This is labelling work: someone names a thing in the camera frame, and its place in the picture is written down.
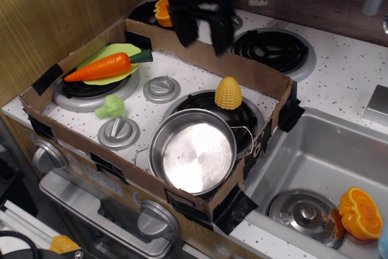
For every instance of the silver stovetop knob back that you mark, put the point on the silver stovetop knob back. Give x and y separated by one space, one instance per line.
237 22

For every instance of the silver stovetop knob upper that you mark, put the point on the silver stovetop knob upper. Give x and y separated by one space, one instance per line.
160 90

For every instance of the silver oven knob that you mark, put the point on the silver oven knob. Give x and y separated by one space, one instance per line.
155 221
47 157

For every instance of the front right stove burner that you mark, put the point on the front right stove burner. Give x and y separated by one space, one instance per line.
246 120

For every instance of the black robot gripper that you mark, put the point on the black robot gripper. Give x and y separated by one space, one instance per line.
221 22

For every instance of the back right stove burner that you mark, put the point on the back right stove burner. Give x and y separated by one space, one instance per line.
282 50

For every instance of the light green toy plate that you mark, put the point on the light green toy plate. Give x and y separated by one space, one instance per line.
108 50

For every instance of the silver stovetop knob lower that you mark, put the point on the silver stovetop knob lower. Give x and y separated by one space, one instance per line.
119 133

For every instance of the back left stove burner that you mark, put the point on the back left stove burner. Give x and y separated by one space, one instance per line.
144 13

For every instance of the silver oven knob right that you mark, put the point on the silver oven knob right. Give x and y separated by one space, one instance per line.
155 221

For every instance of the stainless steel pot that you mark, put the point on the stainless steel pot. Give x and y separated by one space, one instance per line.
193 150

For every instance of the orange tape piece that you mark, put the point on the orange tape piece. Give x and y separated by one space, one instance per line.
62 244

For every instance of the orange toy carrot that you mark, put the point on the orange toy carrot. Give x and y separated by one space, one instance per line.
109 66

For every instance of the orange pumpkin half in sink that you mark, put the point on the orange pumpkin half in sink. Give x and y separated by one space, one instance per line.
360 215

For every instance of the green toy broccoli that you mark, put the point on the green toy broccoli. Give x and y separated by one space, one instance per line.
113 106

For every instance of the silver stovetop knob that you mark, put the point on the silver stovetop knob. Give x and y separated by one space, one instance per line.
237 22
119 133
160 90

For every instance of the yellow toy corn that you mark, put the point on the yellow toy corn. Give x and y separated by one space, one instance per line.
228 95

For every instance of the orange pumpkin half on burner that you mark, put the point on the orange pumpkin half on burner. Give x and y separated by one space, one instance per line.
161 13

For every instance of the brown cardboard fence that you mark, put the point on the brown cardboard fence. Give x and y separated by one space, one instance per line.
228 206

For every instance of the steel pot lid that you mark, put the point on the steel pot lid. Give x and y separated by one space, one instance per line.
310 213

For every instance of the silver oven door handle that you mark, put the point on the silver oven door handle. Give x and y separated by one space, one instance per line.
108 229

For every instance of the silver oven knob left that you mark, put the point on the silver oven knob left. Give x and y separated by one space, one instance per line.
47 157

